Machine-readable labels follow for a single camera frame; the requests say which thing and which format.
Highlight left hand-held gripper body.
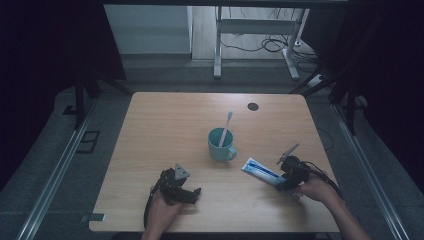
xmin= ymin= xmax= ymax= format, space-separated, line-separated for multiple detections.
xmin=151 ymin=163 xmax=195 ymax=205

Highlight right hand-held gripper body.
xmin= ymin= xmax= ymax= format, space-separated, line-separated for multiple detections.
xmin=275 ymin=142 xmax=312 ymax=188

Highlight blue white toothpaste tube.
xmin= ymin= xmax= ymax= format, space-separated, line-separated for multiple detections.
xmin=241 ymin=157 xmax=288 ymax=192

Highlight teal mug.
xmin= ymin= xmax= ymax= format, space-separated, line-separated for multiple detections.
xmin=207 ymin=127 xmax=238 ymax=163

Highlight white toothbrush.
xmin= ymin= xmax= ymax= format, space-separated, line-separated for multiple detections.
xmin=218 ymin=111 xmax=234 ymax=148

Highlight person's left hand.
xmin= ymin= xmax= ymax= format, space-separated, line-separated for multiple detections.
xmin=146 ymin=189 xmax=185 ymax=229

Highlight person's right hand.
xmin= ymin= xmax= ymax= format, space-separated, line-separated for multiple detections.
xmin=293 ymin=173 xmax=340 ymax=204

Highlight dark metal stand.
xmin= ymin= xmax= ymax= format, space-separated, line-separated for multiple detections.
xmin=73 ymin=69 xmax=133 ymax=130
xmin=289 ymin=64 xmax=359 ymax=136

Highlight white power strip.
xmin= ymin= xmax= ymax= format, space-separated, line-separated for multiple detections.
xmin=307 ymin=73 xmax=326 ymax=88

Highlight white cabinet panel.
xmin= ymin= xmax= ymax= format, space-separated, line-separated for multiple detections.
xmin=103 ymin=4 xmax=194 ymax=55

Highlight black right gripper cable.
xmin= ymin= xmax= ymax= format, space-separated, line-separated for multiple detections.
xmin=301 ymin=160 xmax=344 ymax=200

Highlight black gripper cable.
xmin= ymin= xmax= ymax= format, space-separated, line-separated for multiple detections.
xmin=143 ymin=181 xmax=161 ymax=230
xmin=301 ymin=160 xmax=344 ymax=200

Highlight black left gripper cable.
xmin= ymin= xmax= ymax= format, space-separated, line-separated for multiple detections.
xmin=143 ymin=181 xmax=161 ymax=230

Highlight black floor cables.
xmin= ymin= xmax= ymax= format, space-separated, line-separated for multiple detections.
xmin=220 ymin=34 xmax=322 ymax=73

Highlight white desk frame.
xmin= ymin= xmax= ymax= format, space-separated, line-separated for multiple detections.
xmin=213 ymin=5 xmax=311 ymax=81

